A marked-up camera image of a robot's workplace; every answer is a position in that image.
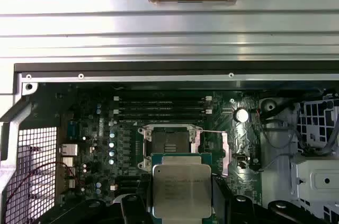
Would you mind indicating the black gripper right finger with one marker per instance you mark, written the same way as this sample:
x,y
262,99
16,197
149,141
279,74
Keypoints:
x,y
219,202

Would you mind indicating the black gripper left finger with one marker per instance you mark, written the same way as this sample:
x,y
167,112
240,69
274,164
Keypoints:
x,y
133,210

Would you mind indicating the silver CPU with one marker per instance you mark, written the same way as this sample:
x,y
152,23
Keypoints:
x,y
182,181

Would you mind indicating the metal socket cover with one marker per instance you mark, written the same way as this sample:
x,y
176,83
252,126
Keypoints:
x,y
225,155

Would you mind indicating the CPU socket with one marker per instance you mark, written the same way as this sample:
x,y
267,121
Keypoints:
x,y
172,139

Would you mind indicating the RAM slot black clips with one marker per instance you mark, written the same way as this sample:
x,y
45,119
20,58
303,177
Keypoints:
x,y
161,105
161,120

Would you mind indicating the RAM slot white clips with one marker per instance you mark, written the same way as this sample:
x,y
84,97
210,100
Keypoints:
x,y
161,99
161,112

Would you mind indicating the internal USB port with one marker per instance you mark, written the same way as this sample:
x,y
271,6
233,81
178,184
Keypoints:
x,y
242,158

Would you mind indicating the silver rear port block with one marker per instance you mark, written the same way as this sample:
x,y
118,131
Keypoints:
x,y
69,149

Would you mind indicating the round coin battery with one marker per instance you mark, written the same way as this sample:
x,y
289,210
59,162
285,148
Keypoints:
x,y
241,115

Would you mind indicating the green motherboard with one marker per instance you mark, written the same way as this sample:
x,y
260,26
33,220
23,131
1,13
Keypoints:
x,y
221,102

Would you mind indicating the blue rear port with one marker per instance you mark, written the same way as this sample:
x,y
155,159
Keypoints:
x,y
73,128

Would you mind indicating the black PC case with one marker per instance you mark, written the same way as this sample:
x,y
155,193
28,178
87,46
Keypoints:
x,y
169,66

